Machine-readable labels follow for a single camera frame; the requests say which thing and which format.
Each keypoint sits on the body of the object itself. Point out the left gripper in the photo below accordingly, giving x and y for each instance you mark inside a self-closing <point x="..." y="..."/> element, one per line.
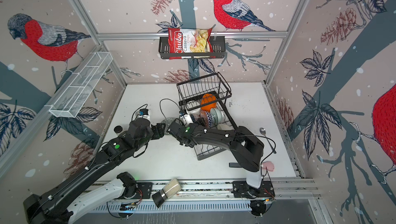
<point x="159" y="131"/>

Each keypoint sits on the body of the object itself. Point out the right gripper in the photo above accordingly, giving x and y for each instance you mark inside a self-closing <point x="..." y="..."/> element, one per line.
<point x="195" y="125"/>

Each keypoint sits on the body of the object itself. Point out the cream ceramic bowl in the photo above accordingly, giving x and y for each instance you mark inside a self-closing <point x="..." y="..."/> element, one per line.
<point x="225" y="127"/>

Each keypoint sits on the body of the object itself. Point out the light green ceramic bowl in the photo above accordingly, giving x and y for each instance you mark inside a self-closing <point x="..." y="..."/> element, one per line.
<point x="218" y="115"/>

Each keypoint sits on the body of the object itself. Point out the orange plastic bowl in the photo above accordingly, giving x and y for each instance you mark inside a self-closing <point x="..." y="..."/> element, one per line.
<point x="208" y="102"/>

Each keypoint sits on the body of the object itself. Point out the white ceramic bowl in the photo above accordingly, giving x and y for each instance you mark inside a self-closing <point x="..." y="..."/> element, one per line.
<point x="196" y="111"/>

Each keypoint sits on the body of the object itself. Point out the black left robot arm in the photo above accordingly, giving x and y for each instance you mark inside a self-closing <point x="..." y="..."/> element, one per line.
<point x="51" y="207"/>

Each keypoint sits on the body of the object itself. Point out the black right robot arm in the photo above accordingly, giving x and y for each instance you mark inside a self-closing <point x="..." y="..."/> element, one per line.
<point x="246" y="148"/>

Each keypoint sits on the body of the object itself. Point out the black lidded spice jar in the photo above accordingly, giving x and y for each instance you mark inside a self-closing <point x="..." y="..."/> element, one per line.
<point x="118" y="129"/>

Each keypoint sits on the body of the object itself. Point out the metal spoon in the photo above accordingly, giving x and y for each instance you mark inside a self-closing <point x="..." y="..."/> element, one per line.
<point x="263" y="132"/>

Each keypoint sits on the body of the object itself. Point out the red cassava chips bag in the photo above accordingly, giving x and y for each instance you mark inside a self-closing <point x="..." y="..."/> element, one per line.
<point x="185" y="40"/>

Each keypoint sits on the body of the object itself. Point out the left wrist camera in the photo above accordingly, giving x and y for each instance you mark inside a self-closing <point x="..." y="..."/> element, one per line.
<point x="144" y="113"/>

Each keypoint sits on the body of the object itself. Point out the black wire dish rack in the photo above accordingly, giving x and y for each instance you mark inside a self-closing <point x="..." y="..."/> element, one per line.
<point x="191" y="92"/>

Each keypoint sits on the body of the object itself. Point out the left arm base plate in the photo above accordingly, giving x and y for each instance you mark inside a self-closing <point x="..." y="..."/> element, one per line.
<point x="140" y="191"/>

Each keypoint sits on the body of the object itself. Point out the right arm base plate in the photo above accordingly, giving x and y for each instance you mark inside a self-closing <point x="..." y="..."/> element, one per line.
<point x="240" y="189"/>

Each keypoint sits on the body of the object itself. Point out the black wall shelf basket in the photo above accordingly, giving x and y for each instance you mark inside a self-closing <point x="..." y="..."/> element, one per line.
<point x="217" y="45"/>

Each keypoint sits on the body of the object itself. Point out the pink handled knife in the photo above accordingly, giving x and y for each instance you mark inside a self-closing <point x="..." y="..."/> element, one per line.
<point x="267" y="166"/>

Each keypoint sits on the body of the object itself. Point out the white mesh wall shelf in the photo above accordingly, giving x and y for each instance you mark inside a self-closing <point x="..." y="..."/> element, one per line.
<point x="83" y="83"/>

